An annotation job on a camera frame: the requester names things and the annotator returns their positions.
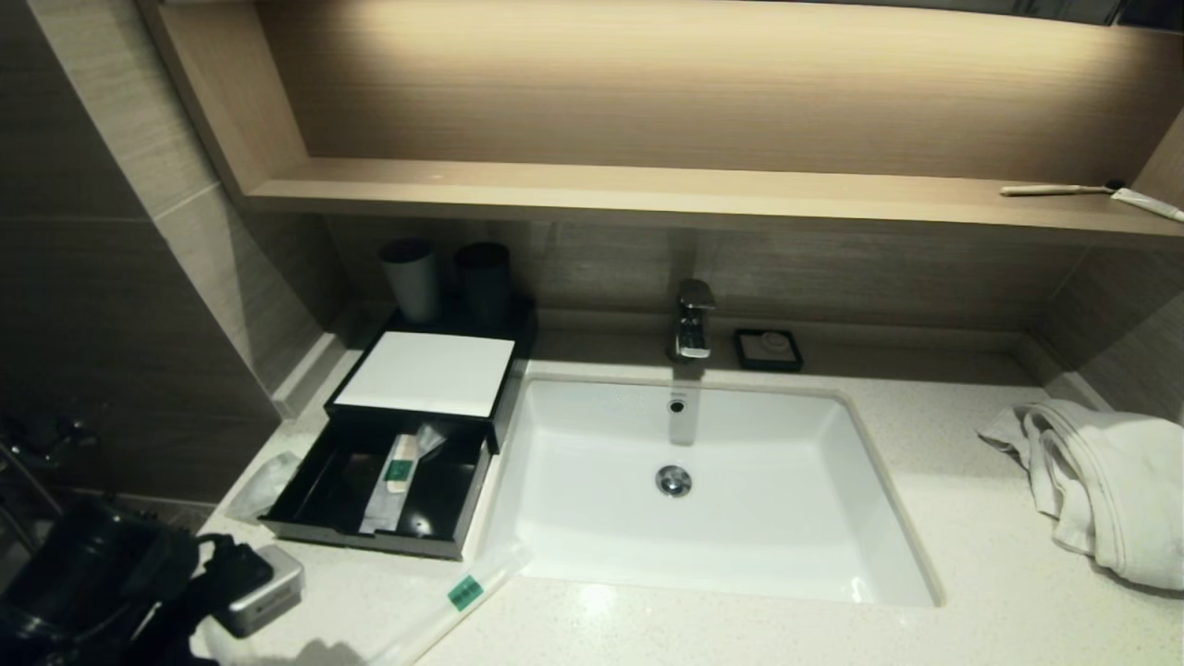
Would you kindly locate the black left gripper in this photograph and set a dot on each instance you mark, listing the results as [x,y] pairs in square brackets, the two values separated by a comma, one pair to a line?
[171,629]

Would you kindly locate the black box drawer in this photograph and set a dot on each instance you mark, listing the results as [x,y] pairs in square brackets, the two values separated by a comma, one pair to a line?
[444,504]

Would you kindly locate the orange and black left arm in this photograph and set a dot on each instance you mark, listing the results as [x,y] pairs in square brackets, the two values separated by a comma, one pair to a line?
[74,583]

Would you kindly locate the small crinkled clear sachet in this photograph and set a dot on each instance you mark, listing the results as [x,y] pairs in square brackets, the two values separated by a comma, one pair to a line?
[259,486]

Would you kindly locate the clear plastic wrapper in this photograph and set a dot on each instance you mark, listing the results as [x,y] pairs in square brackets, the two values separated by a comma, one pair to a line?
[379,509]

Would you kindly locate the small white green-labelled tube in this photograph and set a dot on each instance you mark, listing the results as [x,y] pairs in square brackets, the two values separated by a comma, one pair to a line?
[401,465]

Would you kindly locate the long packet with green label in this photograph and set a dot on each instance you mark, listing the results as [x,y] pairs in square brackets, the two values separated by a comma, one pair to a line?
[467,590]

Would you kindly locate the white square pad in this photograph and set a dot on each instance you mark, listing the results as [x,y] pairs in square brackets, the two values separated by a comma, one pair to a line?
[430,373]

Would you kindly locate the grey cup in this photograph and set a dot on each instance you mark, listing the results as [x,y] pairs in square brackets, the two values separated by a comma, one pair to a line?
[413,282]

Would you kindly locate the white rectangular sink basin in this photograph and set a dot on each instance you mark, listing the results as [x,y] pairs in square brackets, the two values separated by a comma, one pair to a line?
[592,518]

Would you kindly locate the black cup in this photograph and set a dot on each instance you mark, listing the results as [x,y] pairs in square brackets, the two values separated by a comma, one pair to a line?
[485,282]

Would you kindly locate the chrome sink drain stopper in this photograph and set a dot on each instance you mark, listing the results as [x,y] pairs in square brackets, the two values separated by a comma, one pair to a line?
[673,481]

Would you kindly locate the chrome faucet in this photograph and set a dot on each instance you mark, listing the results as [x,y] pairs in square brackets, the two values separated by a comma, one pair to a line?
[692,319]

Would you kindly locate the black square soap dish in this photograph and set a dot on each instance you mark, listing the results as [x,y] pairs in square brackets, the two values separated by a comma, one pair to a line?
[740,355]

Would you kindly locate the round white soap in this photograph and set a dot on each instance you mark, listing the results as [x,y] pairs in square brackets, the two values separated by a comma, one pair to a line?
[768,348]

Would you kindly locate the white crumpled towel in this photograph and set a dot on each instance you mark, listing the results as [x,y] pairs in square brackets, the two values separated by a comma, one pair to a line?
[1119,490]

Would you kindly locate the beige toothbrush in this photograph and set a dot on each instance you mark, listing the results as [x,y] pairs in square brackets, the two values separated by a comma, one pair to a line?
[1050,190]

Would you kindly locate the white toothpaste tube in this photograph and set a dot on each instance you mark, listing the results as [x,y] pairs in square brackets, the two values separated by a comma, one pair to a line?
[1147,203]

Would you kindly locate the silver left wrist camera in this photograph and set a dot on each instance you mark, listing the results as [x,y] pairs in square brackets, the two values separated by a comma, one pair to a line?
[268,592]

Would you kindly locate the wooden wall shelf niche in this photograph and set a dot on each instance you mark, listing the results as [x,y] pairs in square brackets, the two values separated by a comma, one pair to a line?
[647,198]

